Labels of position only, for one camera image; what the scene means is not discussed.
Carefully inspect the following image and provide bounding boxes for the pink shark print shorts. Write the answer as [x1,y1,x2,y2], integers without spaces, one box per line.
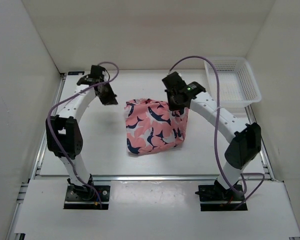
[124,98,189,156]

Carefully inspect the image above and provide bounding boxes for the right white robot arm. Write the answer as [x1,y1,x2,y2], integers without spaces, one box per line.
[162,71,261,201]

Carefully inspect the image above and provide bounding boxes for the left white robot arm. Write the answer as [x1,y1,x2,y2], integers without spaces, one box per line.
[45,62,118,203]

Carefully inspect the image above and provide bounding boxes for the black label sticker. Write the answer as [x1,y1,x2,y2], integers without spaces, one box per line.
[67,71,85,76]

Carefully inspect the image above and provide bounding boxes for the white plastic basket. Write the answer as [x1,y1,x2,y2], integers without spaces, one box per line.
[204,56,262,111]

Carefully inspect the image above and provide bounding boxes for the front aluminium rail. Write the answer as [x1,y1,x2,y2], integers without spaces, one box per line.
[91,174,276,183]

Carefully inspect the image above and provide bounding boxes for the aluminium rail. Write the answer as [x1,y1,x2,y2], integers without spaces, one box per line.
[27,73,66,183]
[91,174,276,183]
[245,105,276,182]

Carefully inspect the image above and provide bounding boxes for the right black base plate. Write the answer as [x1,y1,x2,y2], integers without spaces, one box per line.
[195,185,248,212]

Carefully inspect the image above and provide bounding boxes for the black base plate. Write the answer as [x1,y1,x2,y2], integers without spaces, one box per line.
[63,178,111,210]
[195,185,248,212]

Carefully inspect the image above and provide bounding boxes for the right aluminium rail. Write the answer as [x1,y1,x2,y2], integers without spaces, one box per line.
[245,105,276,182]

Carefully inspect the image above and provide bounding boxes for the left aluminium rail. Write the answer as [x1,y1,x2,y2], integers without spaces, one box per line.
[27,73,66,183]

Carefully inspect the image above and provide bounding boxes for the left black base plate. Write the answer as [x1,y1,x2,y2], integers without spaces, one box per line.
[63,178,111,210]

